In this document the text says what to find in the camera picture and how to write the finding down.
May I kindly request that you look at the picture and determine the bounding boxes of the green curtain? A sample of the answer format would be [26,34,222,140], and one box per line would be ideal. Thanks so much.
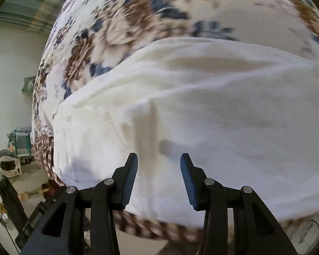
[0,0,66,31]

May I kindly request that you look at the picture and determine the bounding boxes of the green glass tank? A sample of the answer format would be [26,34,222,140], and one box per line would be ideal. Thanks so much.
[7,128,32,162]

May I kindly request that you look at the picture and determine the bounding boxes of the black stand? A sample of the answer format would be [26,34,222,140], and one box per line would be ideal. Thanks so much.
[0,177,30,246]

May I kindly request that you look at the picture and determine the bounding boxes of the white pants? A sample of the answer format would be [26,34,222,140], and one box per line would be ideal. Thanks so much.
[52,37,319,227]

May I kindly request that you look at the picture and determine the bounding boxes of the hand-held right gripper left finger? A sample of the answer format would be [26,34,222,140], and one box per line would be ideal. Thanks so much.
[20,153,139,255]

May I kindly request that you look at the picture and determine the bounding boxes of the electric fan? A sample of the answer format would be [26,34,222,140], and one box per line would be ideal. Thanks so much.
[0,149,24,182]

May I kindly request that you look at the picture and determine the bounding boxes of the floral printed blanket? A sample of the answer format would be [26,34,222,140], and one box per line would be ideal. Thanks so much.
[31,0,319,242]

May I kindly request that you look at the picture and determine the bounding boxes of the green wall box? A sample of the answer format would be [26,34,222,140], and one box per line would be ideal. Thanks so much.
[21,76,37,94]

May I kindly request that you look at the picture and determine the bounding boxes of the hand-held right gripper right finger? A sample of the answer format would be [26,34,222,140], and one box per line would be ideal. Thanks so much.
[180,153,298,255]

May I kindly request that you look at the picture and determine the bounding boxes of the brown floor toy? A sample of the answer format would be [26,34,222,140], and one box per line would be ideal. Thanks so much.
[17,183,59,201]

